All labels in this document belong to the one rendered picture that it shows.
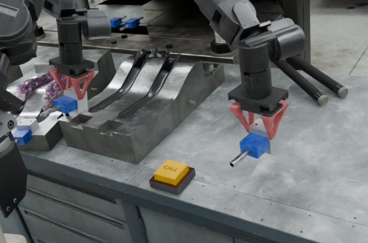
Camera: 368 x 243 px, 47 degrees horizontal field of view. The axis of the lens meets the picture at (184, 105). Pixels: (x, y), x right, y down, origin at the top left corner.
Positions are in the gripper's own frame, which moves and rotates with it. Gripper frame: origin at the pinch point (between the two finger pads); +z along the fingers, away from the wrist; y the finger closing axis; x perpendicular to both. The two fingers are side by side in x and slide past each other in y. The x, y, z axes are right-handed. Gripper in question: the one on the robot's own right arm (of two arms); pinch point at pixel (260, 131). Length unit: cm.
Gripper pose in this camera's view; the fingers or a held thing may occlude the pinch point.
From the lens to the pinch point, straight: 88.1
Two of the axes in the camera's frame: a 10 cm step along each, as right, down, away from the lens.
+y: -7.3, -2.2, 6.5
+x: -6.6, 4.5, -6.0
